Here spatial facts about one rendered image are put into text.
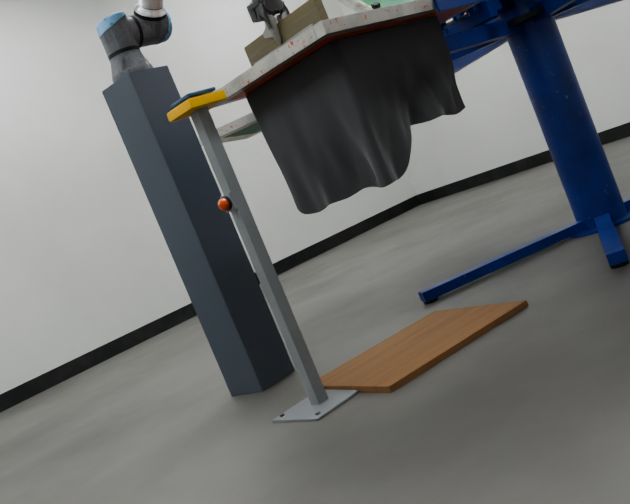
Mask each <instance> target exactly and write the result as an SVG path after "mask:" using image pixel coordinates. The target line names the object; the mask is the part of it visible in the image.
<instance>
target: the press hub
mask: <svg viewBox="0 0 630 504"><path fill-rule="evenodd" d="M513 1H514V3H515V6H514V7H512V8H510V9H508V10H506V11H504V12H501V13H498V15H499V16H498V17H499V20H500V21H501V20H504V19H508V18H512V17H515V16H519V17H517V18H515V19H513V20H511V21H509V22H507V24H508V27H513V26H516V25H520V24H523V27H524V30H523V31H520V32H518V33H516V34H514V35H512V36H509V37H506V38H507V41H508V44H509V46H510V49H511V51H512V54H513V57H514V59H515V62H516V65H517V67H518V70H519V72H520V75H521V78H522V80H523V83H524V86H525V88H526V91H527V93H528V96H529V99H530V101H531V104H532V106H533V109H534V112H535V114H536V117H537V120H538V122H539V125H540V127H541V130H542V133H543V135H544V138H545V141H546V143H547V146H548V148H549V151H550V154H551V156H552V159H553V162H554V164H555V167H556V169H557V172H558V175H559V177H560V180H561V183H562V185H563V188H564V190H565V193H566V196H567V198H568V201H569V204H570V206H571V209H572V211H573V214H574V217H575V219H576V221H583V220H584V221H585V224H586V226H587V230H585V231H582V232H580V233H578V234H576V235H574V236H571V237H569V238H577V237H583V236H587V235H591V234H595V233H598V230H597V227H596V224H595V221H594V218H595V217H598V216H601V215H604V214H607V213H609V215H610V217H611V220H612V222H613V224H614V226H615V227H616V226H618V225H621V224H623V223H625V222H628V221H630V210H629V211H627V210H626V208H625V205H624V202H623V200H622V197H621V194H620V192H619V189H618V186H617V184H616V181H615V178H614V176H613V173H612V170H611V168H610V165H609V162H608V160H607V157H606V154H605V152H604V149H603V146H602V144H601V141H600V138H599V136H598V133H597V130H596V128H595V125H594V122H593V120H592V117H591V114H590V112H589V109H588V106H587V104H586V101H585V98H584V96H583V93H582V90H581V88H580V85H579V82H578V80H577V77H576V74H575V72H574V69H573V66H572V64H571V61H570V58H569V56H568V53H567V50H566V48H565V45H564V42H563V40H562V37H561V34H560V32H559V29H558V26H557V24H556V21H555V18H554V16H552V15H551V16H549V17H548V18H545V19H543V20H540V21H538V22H535V23H534V21H533V19H534V18H535V17H537V16H539V15H540V14H542V13H543V12H545V9H544V7H543V6H542V7H540V8H537V9H535V10H532V11H530V10H529V8H531V7H532V6H534V5H535V4H537V3H538V2H540V1H541V0H527V1H526V0H513Z"/></svg>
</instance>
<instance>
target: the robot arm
mask: <svg viewBox="0 0 630 504"><path fill-rule="evenodd" d="M247 10H248V12H249V15H250V17H251V20H252V22H253V23H254V22H255V23H257V22H262V21H264V23H265V30H264V32H263V36H264V38H265V39H268V38H274V40H275V41H276V42H277V43H278V44H279V45H282V37H281V35H280V32H279V29H278V27H277V22H279V21H281V20H282V19H283V18H285V17H286V16H288V15H289V14H290V12H289V10H288V8H287V7H286V5H285V4H284V1H282V0H252V3H250V5H248V6H247ZM250 12H251V13H250ZM279 13H280V15H277V17H276V18H275V15H276V14H279ZM251 15H252V16H251ZM252 17H253V18H252ZM276 19H277V20H276ZM96 30H97V32H98V35H99V38H100V40H101V42H102V45H103V47H104V49H105V52H106V54H107V57H108V59H109V61H110V64H111V73H112V81H113V83H114V82H116V81H117V80H119V79H120V78H121V77H123V76H124V75H125V74H127V73H128V72H133V71H139V70H144V69H150V68H153V66H152V65H151V64H150V63H149V62H148V60H147V59H146V58H145V56H144V55H143V54H142V53H141V50H140V48H141V47H146V46H150V45H158V44H160V43H163V42H165V41H167V40H168V39H169V38H170V36H171V33H172V22H171V17H170V15H169V14H168V12H167V10H166V8H165V7H164V6H163V0H139V2H138V3H137V4H136V5H135V6H134V14H133V15H130V16H126V13H125V12H124V11H118V12H115V13H112V14H110V15H108V16H106V17H105V18H103V19H102V20H100V21H99V22H98V24H97V25H96Z"/></svg>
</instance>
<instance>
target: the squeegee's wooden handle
mask: <svg viewBox="0 0 630 504"><path fill-rule="evenodd" d="M326 19H329V17H328V15H327V12H326V10H325V8H324V5H323V3H322V0H308V1H307V2H305V3H304V4H302V5H301V6H300V7H298V8H297V9H296V10H294V11H293V12H292V13H290V14H289V15H288V16H286V17H285V18H283V19H282V20H281V21H279V22H278V23H277V27H278V29H279V32H280V35H281V37H282V44H283V43H284V42H286V41H287V40H289V39H290V38H292V37H293V36H294V35H296V34H297V33H299V32H300V31H302V30H303V29H305V28H306V27H307V26H309V25H310V24H312V23H315V24H317V23H318V22H320V21H321V20H326ZM279 46H280V45H279V44H278V43H277V42H276V41H275V40H274V38H268V39H265V38H264V36H263V34H262V35H260V36H259V37H258V38H256V39H255V40H254V41H252V42H251V43H250V44H248V45H247V46H245V47H244V50H245V52H246V55H247V57H248V59H249V62H250V64H251V66H254V63H256V62H257V61H258V60H260V59H261V58H263V57H264V56H266V55H267V54H269V53H270V52H271V51H273V50H274V49H276V48H277V47H279Z"/></svg>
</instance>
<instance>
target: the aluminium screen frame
mask: <svg viewBox="0 0 630 504"><path fill-rule="evenodd" d="M476 4H478V3H476ZM476 4H473V5H471V6H469V7H467V8H465V9H464V10H462V11H460V12H458V13H457V14H455V15H453V16H451V17H449V18H448V19H446V20H444V21H442V22H440V24H442V23H444V22H446V21H447V20H449V19H451V18H453V17H455V16H456V15H458V14H460V13H462V12H464V11H465V10H467V9H469V8H471V7H473V6H474V5H476ZM434 12H438V11H437V8H436V6H435V3H434V1H433V0H415V1H410V2H406V3H401V4H396V5H392V6H387V7H382V8H377V9H373V10H368V11H363V12H359V13H354V14H349V15H344V16H340V17H335V18H330V19H326V20H321V21H320V22H318V23H317V24H315V25H314V26H312V27H311V28H309V29H308V30H306V31H305V32H303V33H302V34H300V35H299V36H297V37H296V38H294V39H293V40H291V41H290V42H288V43H287V44H285V45H284V46H282V47H281V48H279V49H278V50H276V51H275V52H273V53H272V54H270V55H269V56H267V57H266V58H264V59H263V60H261V61H260V62H258V63H257V64H255V65H254V66H252V67H251V68H249V69H248V70H246V71H245V72H243V73H242V74H240V75H239V76H237V77H236V78H234V79H233V80H231V81H230V82H228V83H227V84H225V85H224V86H222V87H221V88H219V89H218V90H216V91H219V90H224V91H225V94H226V96H227V99H225V100H224V101H222V102H221V103H219V104H217V105H216V106H214V107H218V106H221V105H225V104H228V103H232V102H235V101H239V100H242V99H246V97H242V98H239V99H235V100H231V101H228V100H230V99H231V98H233V97H234V96H236V95H238V94H239V93H241V92H242V91H244V90H245V89H247V88H249V87H250V86H252V85H253V84H255V83H256V82H258V81H260V80H261V79H263V78H264V77H266V76H267V75H269V74H271V73H272V72H274V71H275V70H277V69H278V68H280V67H282V66H283V65H285V64H286V63H288V62H289V61H291V60H293V59H294V58H296V57H297V56H299V55H300V54H302V53H304V52H305V51H307V50H308V49H310V48H312V47H313V46H315V45H316V44H318V43H319V42H321V41H323V40H324V39H326V38H327V37H331V36H336V35H340V34H344V33H349V32H353V31H357V30H361V29H366V28H370V27H374V26H378V25H383V24H387V23H391V22H395V21H400V20H404V19H408V18H412V17H417V16H421V15H425V14H430V13H434ZM216 91H215V92H216ZM226 101H228V102H226ZM214 107H213V108H214Z"/></svg>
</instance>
